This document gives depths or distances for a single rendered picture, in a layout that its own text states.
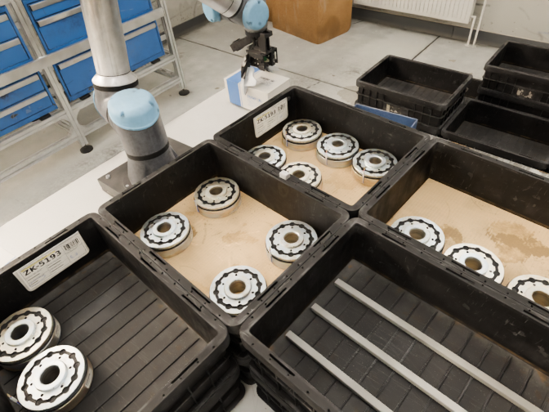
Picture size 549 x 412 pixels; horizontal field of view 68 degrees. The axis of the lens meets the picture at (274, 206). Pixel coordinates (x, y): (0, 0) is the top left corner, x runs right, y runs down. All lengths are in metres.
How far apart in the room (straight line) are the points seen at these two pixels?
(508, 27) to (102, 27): 3.11
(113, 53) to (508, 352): 1.05
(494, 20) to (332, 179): 2.92
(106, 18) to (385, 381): 0.98
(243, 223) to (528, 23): 3.11
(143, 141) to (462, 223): 0.76
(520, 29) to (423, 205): 2.90
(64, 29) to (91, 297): 1.97
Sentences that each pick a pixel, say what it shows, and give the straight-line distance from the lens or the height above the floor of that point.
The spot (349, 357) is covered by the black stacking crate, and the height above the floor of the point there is 0.83.
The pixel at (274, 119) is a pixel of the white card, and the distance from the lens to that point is 1.09.
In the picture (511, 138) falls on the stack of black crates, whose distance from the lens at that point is 2.02.
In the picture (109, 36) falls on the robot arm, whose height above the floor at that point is 1.09.
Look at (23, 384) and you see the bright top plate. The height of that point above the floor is 0.86.
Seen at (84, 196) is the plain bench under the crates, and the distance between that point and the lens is 1.30.
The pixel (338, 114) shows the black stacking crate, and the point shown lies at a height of 0.90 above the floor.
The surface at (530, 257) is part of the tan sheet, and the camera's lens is 0.90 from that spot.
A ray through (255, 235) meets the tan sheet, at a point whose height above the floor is 0.83.
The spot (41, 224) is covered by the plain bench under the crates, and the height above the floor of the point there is 0.70.
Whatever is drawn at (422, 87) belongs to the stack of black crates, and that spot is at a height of 0.49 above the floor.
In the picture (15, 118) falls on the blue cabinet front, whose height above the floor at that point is 0.38.
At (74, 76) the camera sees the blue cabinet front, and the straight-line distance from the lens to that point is 2.70.
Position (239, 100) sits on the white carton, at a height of 0.74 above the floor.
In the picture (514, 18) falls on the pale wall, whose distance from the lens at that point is 3.71.
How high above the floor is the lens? 1.46
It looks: 45 degrees down
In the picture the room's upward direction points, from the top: 6 degrees counter-clockwise
